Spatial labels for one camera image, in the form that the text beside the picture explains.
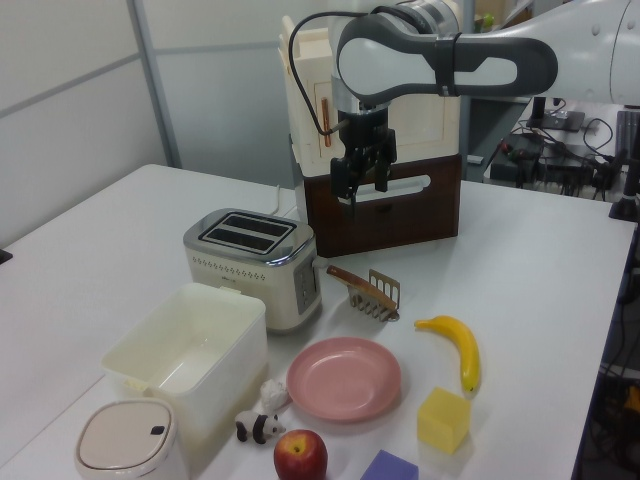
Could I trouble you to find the brown toast bread slice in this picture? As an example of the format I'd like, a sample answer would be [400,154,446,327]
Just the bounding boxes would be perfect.
[326,264,387,307]

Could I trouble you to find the metal toast rack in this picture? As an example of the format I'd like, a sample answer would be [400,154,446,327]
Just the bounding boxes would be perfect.
[344,268,402,322]

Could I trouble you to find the black keyboard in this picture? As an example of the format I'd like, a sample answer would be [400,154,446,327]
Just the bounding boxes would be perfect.
[617,109,640,151]

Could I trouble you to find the purple foam cube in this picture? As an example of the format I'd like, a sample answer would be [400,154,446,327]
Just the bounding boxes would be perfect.
[359,448,420,480]

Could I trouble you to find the pink plate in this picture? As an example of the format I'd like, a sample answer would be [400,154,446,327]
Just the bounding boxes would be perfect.
[286,337,403,424]

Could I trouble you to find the panda figurine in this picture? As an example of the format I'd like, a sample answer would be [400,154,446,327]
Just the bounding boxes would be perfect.
[234,409,287,446]

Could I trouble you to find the red apple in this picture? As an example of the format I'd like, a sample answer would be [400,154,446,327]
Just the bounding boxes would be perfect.
[273,428,330,480]

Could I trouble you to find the yellow banana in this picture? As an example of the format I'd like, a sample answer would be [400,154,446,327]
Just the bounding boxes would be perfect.
[413,314,481,394]

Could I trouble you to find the small white trash can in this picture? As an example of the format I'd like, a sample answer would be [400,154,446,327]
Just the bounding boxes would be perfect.
[74,398,190,480]

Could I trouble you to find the black electronics box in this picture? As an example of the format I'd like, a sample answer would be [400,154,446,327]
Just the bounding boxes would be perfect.
[489,133,545,187]

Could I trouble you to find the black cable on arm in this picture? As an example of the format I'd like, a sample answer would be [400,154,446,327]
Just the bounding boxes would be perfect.
[288,7,374,137]

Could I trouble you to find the yellow foam cube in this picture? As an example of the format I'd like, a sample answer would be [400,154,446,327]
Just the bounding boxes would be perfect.
[417,386,472,455]

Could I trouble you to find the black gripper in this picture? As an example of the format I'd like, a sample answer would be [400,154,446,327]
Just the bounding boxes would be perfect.
[331,103,398,217]

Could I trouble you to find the brown wooden cabinet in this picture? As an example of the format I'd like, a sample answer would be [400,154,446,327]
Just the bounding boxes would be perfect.
[303,152,462,259]

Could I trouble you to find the black cable bundle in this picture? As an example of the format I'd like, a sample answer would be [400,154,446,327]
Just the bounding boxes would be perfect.
[542,117,626,201]

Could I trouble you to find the white plastic storage bin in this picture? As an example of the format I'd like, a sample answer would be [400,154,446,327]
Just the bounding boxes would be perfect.
[101,282,269,449]

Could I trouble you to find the cream and chrome toaster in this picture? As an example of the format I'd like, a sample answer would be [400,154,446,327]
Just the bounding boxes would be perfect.
[182,207,327,336]

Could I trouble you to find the cream plastic cabinet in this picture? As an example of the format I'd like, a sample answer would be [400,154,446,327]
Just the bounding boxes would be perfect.
[277,14,461,179]

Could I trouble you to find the black desk stand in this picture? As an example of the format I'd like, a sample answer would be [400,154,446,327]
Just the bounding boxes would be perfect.
[607,149,640,221]

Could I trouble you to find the black monitor stand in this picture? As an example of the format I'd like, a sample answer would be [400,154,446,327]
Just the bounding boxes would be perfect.
[527,97,586,134]

